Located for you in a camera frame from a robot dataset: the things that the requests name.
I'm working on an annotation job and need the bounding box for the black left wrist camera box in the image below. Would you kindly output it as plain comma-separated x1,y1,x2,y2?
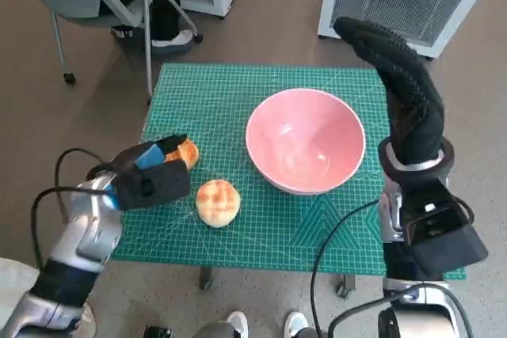
116,161,192,211

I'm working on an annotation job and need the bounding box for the bare black left hand, blue tape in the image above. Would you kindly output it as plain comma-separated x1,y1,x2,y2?
110,135,189,173

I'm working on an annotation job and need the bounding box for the long black right arm cable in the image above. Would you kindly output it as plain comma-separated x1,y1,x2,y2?
311,199,383,338

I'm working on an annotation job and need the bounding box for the white shoe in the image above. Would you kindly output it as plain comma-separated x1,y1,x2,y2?
285,311,314,338
226,311,250,338

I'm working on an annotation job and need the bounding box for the pink bowl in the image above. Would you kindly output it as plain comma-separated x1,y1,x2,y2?
245,88,366,196

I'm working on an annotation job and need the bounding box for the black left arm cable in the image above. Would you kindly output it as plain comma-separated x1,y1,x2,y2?
30,147,118,270

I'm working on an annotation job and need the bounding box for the round pale bread bun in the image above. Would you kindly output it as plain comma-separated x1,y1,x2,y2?
196,179,242,229

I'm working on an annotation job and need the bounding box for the orange toasted bread loaf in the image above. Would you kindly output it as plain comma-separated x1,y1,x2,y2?
164,138,200,171

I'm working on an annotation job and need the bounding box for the person beside robot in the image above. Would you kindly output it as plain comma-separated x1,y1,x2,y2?
0,256,43,307

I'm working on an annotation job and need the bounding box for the looped black right arm cable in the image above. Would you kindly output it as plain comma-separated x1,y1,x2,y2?
453,193,477,222

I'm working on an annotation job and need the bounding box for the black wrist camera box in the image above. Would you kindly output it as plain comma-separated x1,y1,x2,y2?
116,161,192,211
399,177,489,282

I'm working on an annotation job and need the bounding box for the green cutting mat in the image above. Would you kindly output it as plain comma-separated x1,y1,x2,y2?
109,61,467,280

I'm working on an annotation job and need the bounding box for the black knitted glove right hand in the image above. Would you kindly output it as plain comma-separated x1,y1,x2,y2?
333,17,445,167

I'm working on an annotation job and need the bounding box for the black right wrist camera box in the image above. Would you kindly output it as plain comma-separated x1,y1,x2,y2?
399,177,489,282

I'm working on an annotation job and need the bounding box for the table leg with caster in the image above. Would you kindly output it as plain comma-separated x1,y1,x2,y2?
200,268,215,291
336,274,356,298

